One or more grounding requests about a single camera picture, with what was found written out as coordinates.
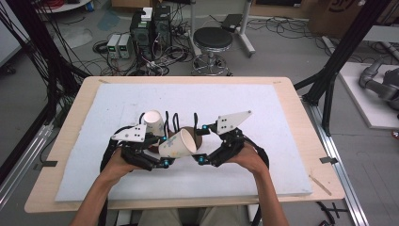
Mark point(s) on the black flat device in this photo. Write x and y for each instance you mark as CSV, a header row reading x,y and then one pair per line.
x,y
231,22

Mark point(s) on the black round stool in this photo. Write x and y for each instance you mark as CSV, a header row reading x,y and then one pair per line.
x,y
213,37

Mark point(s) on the person's left hand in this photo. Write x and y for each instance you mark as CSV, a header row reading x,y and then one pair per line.
x,y
116,168

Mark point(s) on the black tape piece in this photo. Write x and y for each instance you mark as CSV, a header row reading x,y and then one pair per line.
x,y
49,163
328,160

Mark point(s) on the white round table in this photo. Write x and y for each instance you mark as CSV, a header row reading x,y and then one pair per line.
x,y
70,6

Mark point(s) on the black computer tower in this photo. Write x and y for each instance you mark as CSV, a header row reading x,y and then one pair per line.
x,y
141,34
162,28

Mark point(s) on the black metal frame post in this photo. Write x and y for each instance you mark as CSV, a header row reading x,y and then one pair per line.
x,y
342,53

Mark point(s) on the white floor board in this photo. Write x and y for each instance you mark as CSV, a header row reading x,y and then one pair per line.
x,y
367,103

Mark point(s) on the white paper cup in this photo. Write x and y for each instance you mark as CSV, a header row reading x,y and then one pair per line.
x,y
174,146
153,121

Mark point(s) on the grey table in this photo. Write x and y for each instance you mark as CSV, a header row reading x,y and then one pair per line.
x,y
382,34

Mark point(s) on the white metal stand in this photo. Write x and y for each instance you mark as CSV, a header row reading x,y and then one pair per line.
x,y
246,40

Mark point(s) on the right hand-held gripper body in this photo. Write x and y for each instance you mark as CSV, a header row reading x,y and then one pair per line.
x,y
233,121

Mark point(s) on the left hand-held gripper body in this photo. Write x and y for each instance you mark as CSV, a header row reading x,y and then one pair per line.
x,y
131,133

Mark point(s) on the thin wooden stick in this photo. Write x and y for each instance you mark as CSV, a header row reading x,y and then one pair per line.
x,y
320,184

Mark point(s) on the small white box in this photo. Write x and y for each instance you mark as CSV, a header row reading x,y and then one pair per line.
x,y
146,14

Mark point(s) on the cardboard box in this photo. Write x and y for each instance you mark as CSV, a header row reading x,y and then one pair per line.
x,y
335,15

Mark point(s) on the white table leg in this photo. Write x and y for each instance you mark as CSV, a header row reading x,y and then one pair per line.
x,y
252,212
124,218

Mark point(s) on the grey power supply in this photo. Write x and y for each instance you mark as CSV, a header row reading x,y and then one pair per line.
x,y
124,46
113,45

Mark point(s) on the aluminium rail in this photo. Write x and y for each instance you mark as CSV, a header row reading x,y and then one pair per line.
x,y
25,160
337,163

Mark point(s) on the white foam mat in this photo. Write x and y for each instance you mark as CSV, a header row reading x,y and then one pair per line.
x,y
219,97

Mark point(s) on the person's right hand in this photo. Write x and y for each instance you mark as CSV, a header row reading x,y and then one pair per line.
x,y
251,158

